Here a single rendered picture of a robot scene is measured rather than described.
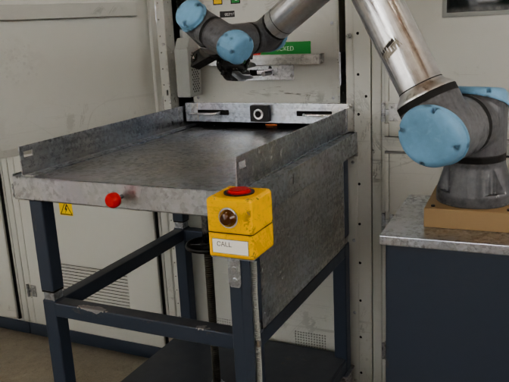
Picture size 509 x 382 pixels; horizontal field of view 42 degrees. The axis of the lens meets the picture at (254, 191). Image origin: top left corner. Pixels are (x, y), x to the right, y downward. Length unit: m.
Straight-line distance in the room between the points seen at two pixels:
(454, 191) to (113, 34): 1.16
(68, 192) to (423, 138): 0.78
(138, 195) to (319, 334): 0.93
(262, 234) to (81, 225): 1.46
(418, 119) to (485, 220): 0.26
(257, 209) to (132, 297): 1.43
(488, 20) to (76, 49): 1.13
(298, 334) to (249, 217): 1.18
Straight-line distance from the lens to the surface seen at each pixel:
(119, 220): 2.33
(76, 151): 1.73
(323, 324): 2.10
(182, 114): 2.14
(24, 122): 1.95
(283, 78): 1.98
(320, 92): 1.95
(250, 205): 1.00
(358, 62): 1.86
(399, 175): 1.85
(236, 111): 2.05
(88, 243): 2.45
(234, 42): 1.51
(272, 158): 1.41
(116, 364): 2.49
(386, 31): 1.25
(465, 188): 1.35
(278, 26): 1.58
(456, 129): 1.18
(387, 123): 1.83
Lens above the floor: 1.16
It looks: 14 degrees down
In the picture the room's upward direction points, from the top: 3 degrees counter-clockwise
